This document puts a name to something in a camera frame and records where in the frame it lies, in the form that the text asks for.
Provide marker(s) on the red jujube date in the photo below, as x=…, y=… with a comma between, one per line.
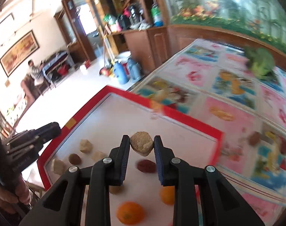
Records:
x=146, y=166

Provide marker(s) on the beige ginger chunk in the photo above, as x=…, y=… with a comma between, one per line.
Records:
x=142, y=143

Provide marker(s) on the black thermos kettle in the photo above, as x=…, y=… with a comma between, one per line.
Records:
x=134, y=14

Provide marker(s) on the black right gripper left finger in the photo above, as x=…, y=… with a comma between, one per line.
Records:
x=62, y=204

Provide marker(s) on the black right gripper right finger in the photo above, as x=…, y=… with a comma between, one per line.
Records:
x=201, y=191

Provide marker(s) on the decorative floral glass screen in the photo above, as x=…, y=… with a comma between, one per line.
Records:
x=264, y=20

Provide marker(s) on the red rimmed white tray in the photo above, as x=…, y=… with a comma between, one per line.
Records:
x=113, y=113

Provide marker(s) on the grey blue thermos flask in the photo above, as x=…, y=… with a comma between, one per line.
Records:
x=134, y=69

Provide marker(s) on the brown longan fruit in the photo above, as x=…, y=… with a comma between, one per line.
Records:
x=254, y=138

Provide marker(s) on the green leafy vegetable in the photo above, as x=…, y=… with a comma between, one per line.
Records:
x=260, y=63

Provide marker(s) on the left hand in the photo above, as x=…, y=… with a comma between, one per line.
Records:
x=21, y=194

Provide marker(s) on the brown round longan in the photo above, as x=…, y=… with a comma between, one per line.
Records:
x=116, y=189

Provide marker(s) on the seated person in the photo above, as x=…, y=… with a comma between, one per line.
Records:
x=36, y=73

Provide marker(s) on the framed wall painting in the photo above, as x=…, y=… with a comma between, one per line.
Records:
x=19, y=52

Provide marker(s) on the beige ginger block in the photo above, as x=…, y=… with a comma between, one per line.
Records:
x=58, y=167

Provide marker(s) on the green soda bottle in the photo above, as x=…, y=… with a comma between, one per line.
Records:
x=156, y=15

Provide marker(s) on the colourful fruit print tablecloth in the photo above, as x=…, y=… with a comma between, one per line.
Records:
x=210, y=82

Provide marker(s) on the small orange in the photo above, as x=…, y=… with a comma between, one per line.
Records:
x=167, y=195

